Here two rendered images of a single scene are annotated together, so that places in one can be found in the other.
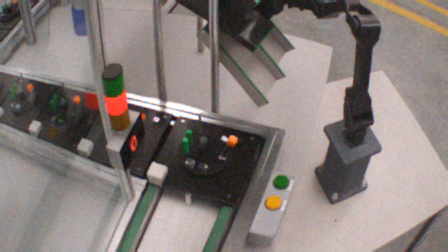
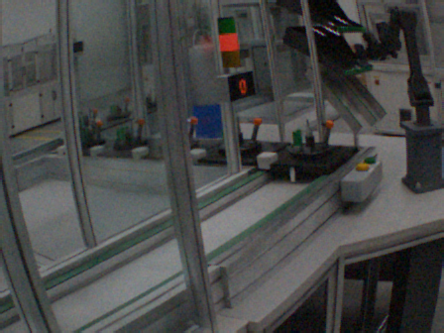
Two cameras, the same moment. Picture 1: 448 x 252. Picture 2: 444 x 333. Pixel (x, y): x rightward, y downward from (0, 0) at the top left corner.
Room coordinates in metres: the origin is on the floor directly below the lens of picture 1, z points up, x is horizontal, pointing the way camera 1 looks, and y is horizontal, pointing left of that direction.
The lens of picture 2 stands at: (-0.74, -0.18, 1.39)
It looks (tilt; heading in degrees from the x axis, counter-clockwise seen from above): 15 degrees down; 18
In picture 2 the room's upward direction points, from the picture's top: 7 degrees counter-clockwise
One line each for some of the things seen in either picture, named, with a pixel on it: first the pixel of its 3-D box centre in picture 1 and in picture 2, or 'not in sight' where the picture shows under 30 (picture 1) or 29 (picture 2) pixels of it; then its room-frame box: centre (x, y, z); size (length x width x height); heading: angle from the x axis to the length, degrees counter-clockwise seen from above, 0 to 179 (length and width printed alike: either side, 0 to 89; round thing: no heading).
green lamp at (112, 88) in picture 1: (113, 81); (226, 26); (0.72, 0.22, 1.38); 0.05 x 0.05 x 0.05
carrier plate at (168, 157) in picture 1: (204, 159); (311, 157); (0.87, 0.05, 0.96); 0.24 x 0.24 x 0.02; 71
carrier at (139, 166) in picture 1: (120, 123); (238, 137); (0.95, 0.29, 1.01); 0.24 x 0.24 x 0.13; 71
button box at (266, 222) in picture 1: (272, 209); (363, 178); (0.72, -0.13, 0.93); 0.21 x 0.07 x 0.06; 161
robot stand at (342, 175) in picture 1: (348, 160); (424, 155); (0.85, -0.36, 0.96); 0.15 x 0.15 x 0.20; 20
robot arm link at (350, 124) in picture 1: (358, 114); (419, 96); (0.85, -0.35, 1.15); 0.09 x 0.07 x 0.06; 105
